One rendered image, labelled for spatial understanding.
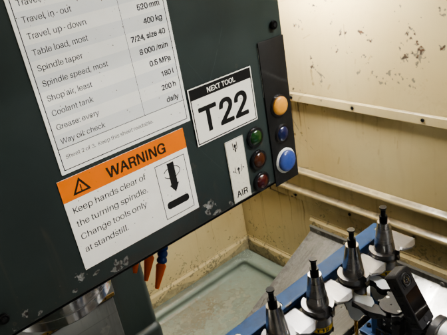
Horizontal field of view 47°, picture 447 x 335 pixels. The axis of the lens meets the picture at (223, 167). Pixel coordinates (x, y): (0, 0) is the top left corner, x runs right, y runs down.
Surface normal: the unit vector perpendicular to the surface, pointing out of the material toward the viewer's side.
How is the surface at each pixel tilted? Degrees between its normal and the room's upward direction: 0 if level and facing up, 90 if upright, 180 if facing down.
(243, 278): 0
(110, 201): 90
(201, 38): 90
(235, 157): 90
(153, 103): 90
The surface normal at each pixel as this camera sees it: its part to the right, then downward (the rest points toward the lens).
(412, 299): 0.52, -0.23
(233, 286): -0.16, -0.89
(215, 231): 0.64, 0.23
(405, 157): -0.75, 0.39
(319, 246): -0.45, -0.65
